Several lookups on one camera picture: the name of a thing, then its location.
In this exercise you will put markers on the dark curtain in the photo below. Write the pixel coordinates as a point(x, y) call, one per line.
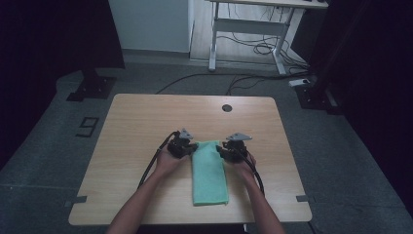
point(376, 81)
point(39, 58)

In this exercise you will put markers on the person's left hand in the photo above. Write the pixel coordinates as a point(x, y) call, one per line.
point(167, 164)

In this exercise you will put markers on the black stand with grey rail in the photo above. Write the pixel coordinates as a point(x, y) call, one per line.
point(316, 97)

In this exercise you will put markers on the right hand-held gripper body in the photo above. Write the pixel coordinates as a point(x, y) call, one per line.
point(235, 151)

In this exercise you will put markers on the green microfibre cloth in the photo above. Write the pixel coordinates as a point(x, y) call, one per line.
point(209, 175)

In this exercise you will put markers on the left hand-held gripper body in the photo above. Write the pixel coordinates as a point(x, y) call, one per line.
point(178, 148)

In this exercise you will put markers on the black tape floor mark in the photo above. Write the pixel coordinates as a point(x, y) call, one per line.
point(87, 126)

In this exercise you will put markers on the white desk frame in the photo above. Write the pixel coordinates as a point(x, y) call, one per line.
point(250, 26)

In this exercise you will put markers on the person's right hand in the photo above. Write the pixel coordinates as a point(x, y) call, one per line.
point(245, 169)

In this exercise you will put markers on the grey tape strip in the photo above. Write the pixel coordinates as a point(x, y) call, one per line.
point(304, 198)
point(77, 200)

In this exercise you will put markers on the black stand with square base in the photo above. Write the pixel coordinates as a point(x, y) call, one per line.
point(94, 87)

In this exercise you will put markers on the white power strip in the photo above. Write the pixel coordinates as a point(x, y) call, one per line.
point(299, 82)

